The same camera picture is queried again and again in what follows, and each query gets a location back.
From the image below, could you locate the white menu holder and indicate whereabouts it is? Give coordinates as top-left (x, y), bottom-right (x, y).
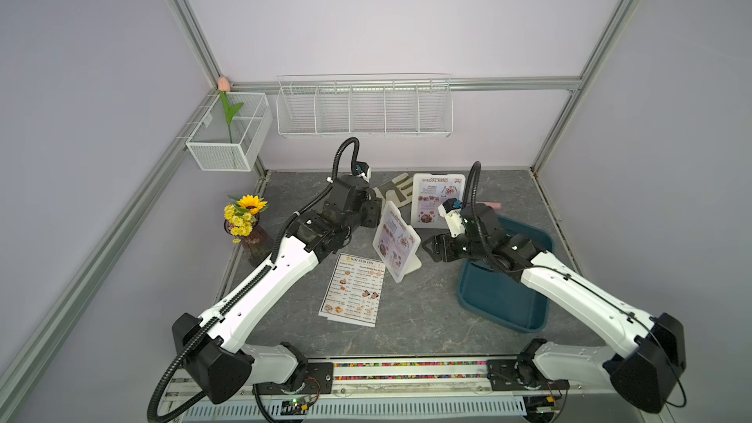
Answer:
top-left (409, 172), bottom-right (467, 230)
top-left (372, 201), bottom-right (422, 283)

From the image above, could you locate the special menu sheet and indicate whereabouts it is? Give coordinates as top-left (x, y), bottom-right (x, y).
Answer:
top-left (414, 178), bottom-right (462, 224)
top-left (376, 208), bottom-right (415, 280)

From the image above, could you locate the dim sum menu sheet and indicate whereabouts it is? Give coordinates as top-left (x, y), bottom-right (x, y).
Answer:
top-left (319, 254), bottom-right (386, 325)

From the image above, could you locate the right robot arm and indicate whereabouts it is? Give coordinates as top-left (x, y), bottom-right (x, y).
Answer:
top-left (423, 199), bottom-right (687, 413)

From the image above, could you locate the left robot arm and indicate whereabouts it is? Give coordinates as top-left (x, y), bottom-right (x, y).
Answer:
top-left (166, 174), bottom-right (381, 403)

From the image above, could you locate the teal plastic tray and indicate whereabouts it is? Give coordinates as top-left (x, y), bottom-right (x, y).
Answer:
top-left (456, 213), bottom-right (554, 334)

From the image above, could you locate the yellow sunflower bouquet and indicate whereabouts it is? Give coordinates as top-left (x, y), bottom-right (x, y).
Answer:
top-left (223, 195), bottom-right (268, 244)

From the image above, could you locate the small white mesh basket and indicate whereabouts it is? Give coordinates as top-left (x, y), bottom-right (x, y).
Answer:
top-left (186, 92), bottom-right (273, 172)

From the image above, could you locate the pink artificial tulip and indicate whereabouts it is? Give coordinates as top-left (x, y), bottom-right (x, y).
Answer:
top-left (217, 76), bottom-right (244, 143)

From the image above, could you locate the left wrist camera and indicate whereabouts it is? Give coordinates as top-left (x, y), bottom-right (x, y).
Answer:
top-left (351, 161), bottom-right (371, 183)

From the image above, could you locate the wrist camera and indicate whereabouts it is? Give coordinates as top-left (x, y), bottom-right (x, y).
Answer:
top-left (439, 198), bottom-right (465, 238)
top-left (351, 161), bottom-right (371, 183)

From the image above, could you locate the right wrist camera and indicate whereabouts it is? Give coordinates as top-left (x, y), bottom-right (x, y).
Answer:
top-left (439, 198), bottom-right (465, 238)

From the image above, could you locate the long white wire basket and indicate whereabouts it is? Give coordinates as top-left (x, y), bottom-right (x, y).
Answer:
top-left (276, 74), bottom-right (454, 138)

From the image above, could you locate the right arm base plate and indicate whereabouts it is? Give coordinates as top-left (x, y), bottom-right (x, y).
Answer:
top-left (487, 358), bottom-right (570, 393)

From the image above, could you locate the aluminium front rail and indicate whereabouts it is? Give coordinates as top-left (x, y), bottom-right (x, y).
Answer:
top-left (157, 353), bottom-right (677, 423)

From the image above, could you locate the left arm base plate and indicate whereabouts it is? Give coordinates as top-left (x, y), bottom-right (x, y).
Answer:
top-left (258, 362), bottom-right (334, 396)

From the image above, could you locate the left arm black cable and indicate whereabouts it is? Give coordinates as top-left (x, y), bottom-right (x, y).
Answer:
top-left (146, 136), bottom-right (360, 423)

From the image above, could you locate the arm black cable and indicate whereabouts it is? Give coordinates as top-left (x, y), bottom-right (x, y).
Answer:
top-left (463, 161), bottom-right (689, 409)
top-left (146, 136), bottom-right (360, 423)

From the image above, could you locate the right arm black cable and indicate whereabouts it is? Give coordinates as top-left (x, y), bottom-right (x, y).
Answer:
top-left (463, 161), bottom-right (689, 409)

